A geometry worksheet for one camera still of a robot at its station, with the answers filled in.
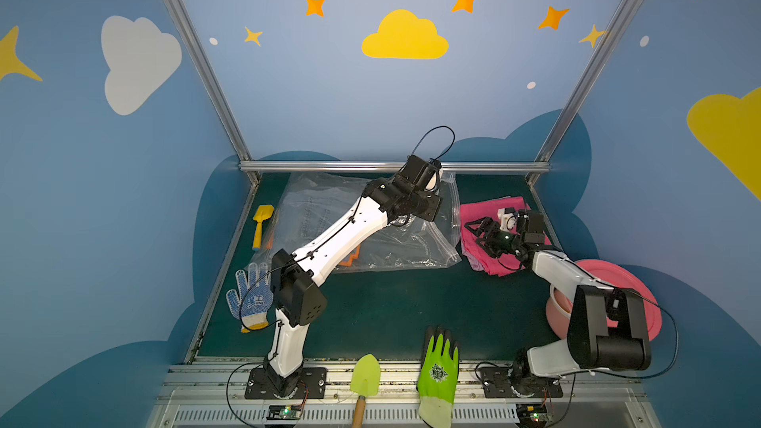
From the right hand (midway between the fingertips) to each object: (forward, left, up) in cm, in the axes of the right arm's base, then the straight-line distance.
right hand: (474, 228), depth 91 cm
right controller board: (-46, -11, -13) cm, 49 cm away
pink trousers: (-4, -2, -10) cm, 10 cm away
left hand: (-3, +13, +15) cm, 20 cm away
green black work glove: (-40, +12, -11) cm, 43 cm away
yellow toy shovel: (+9, +74, -10) cm, 75 cm away
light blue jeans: (+6, +56, -4) cm, 56 cm away
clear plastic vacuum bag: (-7, +21, +2) cm, 22 cm away
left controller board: (-49, +50, -12) cm, 71 cm away
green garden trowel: (-42, +31, -12) cm, 53 cm away
